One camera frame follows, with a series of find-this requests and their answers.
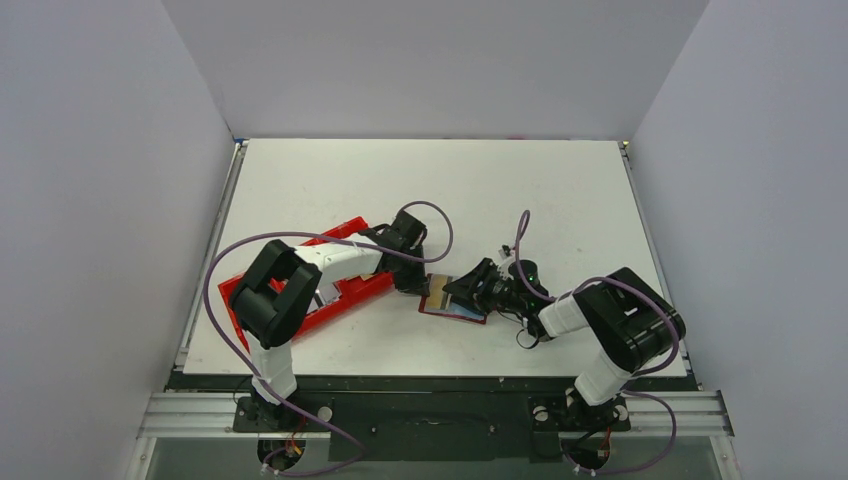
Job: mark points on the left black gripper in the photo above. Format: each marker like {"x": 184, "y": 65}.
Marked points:
{"x": 416, "y": 285}

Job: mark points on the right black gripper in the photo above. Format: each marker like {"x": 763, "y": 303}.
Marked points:
{"x": 479, "y": 285}

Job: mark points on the yellow credit card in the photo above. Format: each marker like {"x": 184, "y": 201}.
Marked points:
{"x": 438, "y": 300}

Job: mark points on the red leather card holder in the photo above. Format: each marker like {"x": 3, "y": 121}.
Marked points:
{"x": 458, "y": 312}

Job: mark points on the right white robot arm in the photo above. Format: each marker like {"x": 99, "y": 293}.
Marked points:
{"x": 631, "y": 322}

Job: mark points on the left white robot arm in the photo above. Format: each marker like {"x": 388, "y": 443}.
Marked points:
{"x": 273, "y": 297}

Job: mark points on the silver striped card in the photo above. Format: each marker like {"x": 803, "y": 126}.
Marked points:
{"x": 323, "y": 298}

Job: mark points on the red plastic compartment tray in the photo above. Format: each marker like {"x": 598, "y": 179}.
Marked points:
{"x": 354, "y": 291}

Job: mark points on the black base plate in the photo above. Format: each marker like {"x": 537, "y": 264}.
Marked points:
{"x": 430, "y": 418}

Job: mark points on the aluminium rail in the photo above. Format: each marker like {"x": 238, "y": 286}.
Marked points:
{"x": 212, "y": 415}

